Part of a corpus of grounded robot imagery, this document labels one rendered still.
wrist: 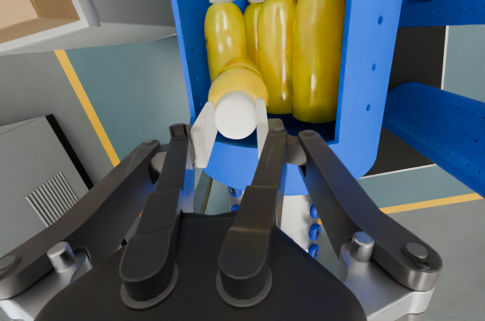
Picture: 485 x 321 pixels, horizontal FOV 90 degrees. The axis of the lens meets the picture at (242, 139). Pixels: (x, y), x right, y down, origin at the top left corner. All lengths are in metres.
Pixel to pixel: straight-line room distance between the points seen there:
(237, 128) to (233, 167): 0.08
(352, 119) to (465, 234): 2.40
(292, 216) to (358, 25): 0.56
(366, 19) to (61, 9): 0.45
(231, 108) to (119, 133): 1.62
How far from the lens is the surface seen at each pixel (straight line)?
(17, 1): 0.49
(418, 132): 1.26
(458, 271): 2.94
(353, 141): 0.29
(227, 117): 0.22
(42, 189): 1.78
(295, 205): 0.70
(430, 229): 2.45
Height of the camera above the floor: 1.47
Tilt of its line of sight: 66 degrees down
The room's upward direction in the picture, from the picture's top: 176 degrees counter-clockwise
